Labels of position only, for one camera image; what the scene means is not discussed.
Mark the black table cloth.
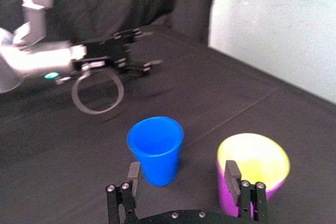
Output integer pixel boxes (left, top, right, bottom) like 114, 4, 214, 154
0, 30, 336, 224

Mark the thin grey looped cable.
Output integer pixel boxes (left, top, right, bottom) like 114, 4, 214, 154
56, 71, 125, 115

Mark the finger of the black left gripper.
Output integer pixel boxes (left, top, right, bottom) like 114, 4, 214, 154
117, 59, 164, 77
112, 28, 156, 42

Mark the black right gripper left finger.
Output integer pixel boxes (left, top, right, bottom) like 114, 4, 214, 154
105, 162, 142, 224

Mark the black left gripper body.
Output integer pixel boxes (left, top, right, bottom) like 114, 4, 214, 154
71, 36, 134, 72

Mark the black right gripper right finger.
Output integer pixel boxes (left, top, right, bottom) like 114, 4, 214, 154
224, 159, 269, 222

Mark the blue plastic cup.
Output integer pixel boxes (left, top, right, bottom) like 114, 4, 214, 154
127, 115, 184, 187

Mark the purple cup with yellow inside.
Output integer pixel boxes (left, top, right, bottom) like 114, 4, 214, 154
216, 132, 291, 219

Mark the black hanging backdrop cloth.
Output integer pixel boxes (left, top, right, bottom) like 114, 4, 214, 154
0, 0, 215, 51

